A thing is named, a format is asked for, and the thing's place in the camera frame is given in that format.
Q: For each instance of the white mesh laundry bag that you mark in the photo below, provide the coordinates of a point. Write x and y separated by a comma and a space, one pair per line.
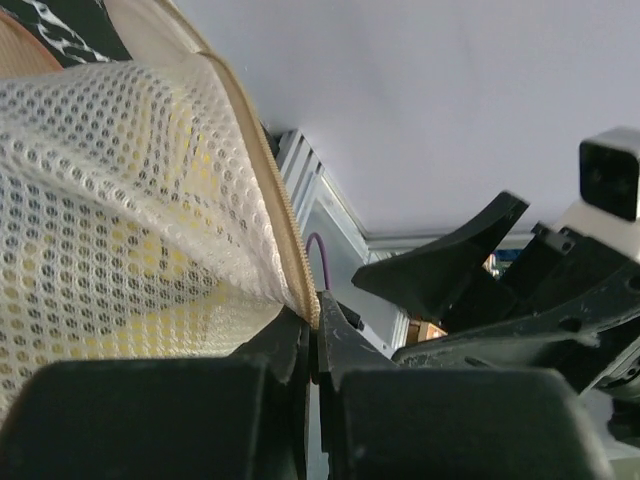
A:
142, 211

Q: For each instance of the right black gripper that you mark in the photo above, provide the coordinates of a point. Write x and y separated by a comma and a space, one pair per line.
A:
590, 335

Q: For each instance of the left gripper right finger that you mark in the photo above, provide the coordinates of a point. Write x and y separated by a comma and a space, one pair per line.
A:
383, 421

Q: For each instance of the floral pink oven mitt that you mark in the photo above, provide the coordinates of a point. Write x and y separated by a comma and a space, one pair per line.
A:
21, 54

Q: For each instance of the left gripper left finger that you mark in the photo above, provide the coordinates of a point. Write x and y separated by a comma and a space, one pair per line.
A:
243, 416

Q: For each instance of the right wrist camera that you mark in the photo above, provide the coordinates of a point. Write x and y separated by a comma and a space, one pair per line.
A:
608, 206

